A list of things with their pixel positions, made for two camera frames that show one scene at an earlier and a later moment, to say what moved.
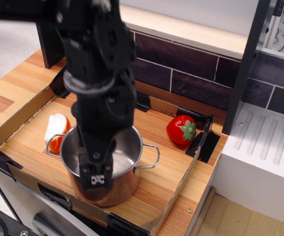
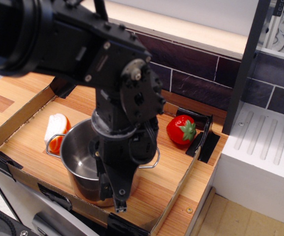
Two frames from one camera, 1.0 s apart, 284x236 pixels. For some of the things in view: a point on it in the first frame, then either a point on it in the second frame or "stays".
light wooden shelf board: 187,32 stays
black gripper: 100,117 -> 119,159
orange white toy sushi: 58,125 stays
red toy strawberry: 182,129 stays
